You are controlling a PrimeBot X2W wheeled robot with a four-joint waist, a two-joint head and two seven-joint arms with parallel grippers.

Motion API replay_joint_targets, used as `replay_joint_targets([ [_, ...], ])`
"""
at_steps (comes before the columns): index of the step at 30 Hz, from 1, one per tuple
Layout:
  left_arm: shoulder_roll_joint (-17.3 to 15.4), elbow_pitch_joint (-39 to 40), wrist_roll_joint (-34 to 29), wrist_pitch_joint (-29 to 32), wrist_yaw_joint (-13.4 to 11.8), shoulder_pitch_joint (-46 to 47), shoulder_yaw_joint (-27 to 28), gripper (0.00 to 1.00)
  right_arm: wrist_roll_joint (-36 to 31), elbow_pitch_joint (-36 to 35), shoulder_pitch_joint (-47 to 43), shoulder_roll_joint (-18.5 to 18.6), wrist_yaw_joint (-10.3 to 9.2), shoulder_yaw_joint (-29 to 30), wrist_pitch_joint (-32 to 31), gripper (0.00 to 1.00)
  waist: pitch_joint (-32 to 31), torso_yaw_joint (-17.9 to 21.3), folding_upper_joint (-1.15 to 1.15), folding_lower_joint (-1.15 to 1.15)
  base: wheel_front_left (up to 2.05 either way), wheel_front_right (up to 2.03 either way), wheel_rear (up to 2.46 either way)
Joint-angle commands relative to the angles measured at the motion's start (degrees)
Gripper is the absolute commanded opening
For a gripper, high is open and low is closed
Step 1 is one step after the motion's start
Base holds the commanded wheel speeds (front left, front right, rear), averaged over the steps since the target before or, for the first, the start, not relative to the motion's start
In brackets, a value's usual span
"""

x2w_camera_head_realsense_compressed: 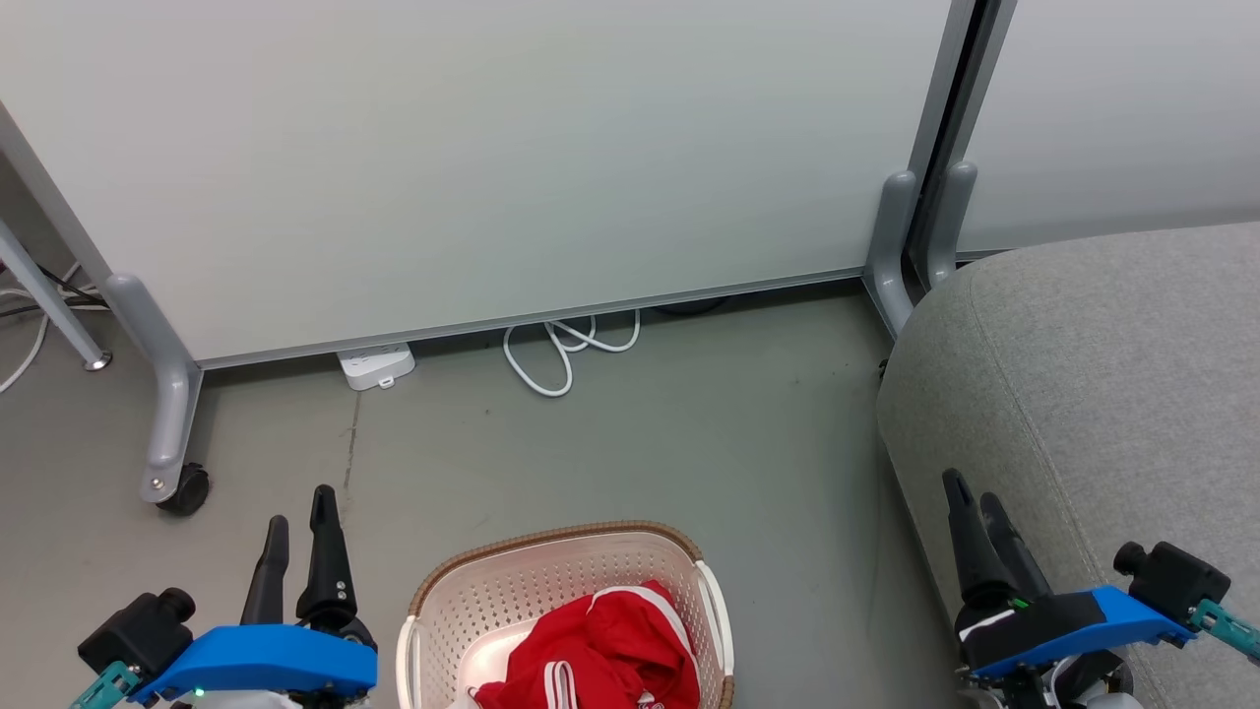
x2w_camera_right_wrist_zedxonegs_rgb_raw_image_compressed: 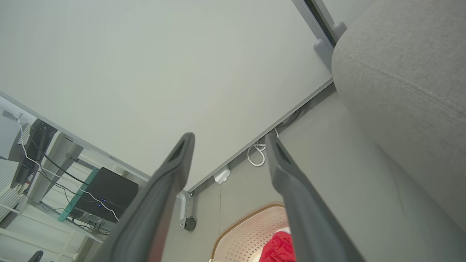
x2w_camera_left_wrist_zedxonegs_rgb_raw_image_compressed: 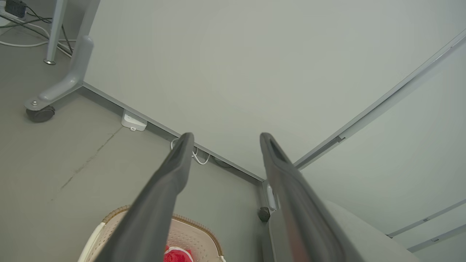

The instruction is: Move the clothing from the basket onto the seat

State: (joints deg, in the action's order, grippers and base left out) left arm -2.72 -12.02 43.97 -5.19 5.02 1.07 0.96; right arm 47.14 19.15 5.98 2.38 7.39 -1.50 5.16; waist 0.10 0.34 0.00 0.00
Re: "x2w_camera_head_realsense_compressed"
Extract teal left camera connector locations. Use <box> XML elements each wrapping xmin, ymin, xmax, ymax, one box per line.
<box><xmin>69</xmin><ymin>662</ymin><xmax>141</xmax><ymax>709</ymax></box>

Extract thin black floor cable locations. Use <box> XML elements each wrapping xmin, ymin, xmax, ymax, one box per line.
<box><xmin>0</xmin><ymin>261</ymin><xmax>104</xmax><ymax>318</ymax></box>

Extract red shorts white stripes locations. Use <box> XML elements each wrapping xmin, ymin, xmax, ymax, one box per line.
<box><xmin>472</xmin><ymin>662</ymin><xmax>582</xmax><ymax>709</ymax></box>

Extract teal right camera connector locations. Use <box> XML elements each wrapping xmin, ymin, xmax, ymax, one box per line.
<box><xmin>1191</xmin><ymin>599</ymin><xmax>1260</xmax><ymax>663</ymax></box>

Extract teal camera connector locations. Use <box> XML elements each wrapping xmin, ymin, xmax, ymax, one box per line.
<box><xmin>69</xmin><ymin>662</ymin><xmax>141</xmax><ymax>709</ymax></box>
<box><xmin>1191</xmin><ymin>599</ymin><xmax>1260</xmax><ymax>663</ymax></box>

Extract black caster wheel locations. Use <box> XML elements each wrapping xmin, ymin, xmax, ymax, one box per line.
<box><xmin>157</xmin><ymin>463</ymin><xmax>211</xmax><ymax>517</ymax></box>

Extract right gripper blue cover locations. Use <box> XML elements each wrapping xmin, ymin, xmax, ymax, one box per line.
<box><xmin>942</xmin><ymin>469</ymin><xmax>1198</xmax><ymax>709</ymax></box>

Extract thin white floor cable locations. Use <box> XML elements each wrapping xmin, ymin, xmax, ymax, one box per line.
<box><xmin>0</xmin><ymin>261</ymin><xmax>111</xmax><ymax>397</ymax></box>

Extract looped white power cable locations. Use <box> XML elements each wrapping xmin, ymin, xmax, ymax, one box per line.
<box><xmin>502</xmin><ymin>309</ymin><xmax>643</xmax><ymax>399</ymax></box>

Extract grey fabric sofa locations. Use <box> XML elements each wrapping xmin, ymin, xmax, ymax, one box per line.
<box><xmin>876</xmin><ymin>222</ymin><xmax>1260</xmax><ymax>709</ymax></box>

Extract red white garment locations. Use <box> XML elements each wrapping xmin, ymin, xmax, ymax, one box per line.
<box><xmin>502</xmin><ymin>581</ymin><xmax>702</xmax><ymax>709</ymax></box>

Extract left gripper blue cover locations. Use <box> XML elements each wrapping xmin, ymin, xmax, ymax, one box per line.
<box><xmin>128</xmin><ymin>484</ymin><xmax>379</xmax><ymax>709</ymax></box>

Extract white power strip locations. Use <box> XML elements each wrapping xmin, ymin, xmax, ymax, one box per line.
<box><xmin>337</xmin><ymin>342</ymin><xmax>417</xmax><ymax>393</ymax></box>

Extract grey metal table leg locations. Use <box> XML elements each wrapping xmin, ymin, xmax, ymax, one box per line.
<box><xmin>0</xmin><ymin>219</ymin><xmax>112</xmax><ymax>373</ymax></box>

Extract grey partition leg with caster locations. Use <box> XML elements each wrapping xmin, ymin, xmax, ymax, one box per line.
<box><xmin>103</xmin><ymin>274</ymin><xmax>204</xmax><ymax>505</ymax></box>

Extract narrow white partition panel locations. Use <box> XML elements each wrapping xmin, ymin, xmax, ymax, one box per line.
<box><xmin>953</xmin><ymin>0</ymin><xmax>1260</xmax><ymax>263</ymax></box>

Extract wide white partition panel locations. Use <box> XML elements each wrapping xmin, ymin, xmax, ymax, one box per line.
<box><xmin>0</xmin><ymin>0</ymin><xmax>961</xmax><ymax>372</ymax></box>

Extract white laundry basket brown rim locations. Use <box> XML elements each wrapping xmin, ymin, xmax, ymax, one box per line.
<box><xmin>397</xmin><ymin>520</ymin><xmax>736</xmax><ymax>709</ymax></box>

